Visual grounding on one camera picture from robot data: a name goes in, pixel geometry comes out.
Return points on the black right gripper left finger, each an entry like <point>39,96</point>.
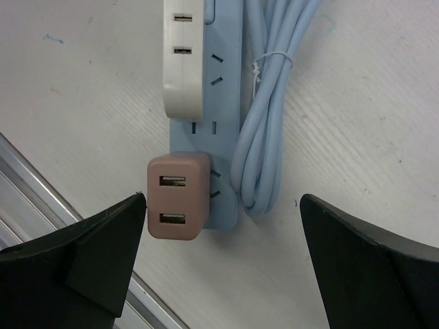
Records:
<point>75,277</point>

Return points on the white multi-port adapter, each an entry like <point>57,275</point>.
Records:
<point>183,57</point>

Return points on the pink USB charger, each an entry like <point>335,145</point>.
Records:
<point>178,195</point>

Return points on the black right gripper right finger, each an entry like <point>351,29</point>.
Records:
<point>369,277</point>

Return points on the aluminium table edge rail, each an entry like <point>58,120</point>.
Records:
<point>32,208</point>

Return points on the light blue power strip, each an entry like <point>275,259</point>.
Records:
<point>218,131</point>

